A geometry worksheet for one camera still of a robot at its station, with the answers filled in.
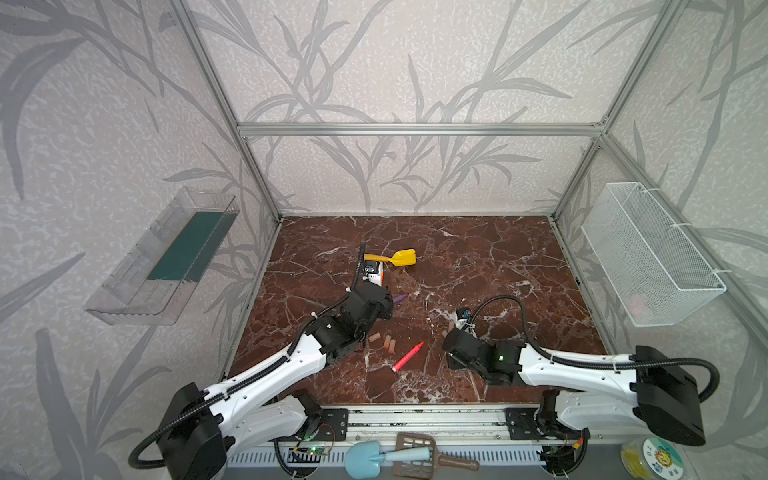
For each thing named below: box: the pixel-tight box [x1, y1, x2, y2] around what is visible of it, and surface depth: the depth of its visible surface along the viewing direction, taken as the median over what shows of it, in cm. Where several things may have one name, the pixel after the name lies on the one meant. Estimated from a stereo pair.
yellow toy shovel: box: [363, 248, 417, 267], surface depth 109 cm
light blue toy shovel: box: [344, 441, 432, 479], surface depth 70 cm
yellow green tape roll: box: [621, 436, 685, 480], surface depth 64 cm
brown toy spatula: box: [393, 432, 480, 480], surface depth 70 cm
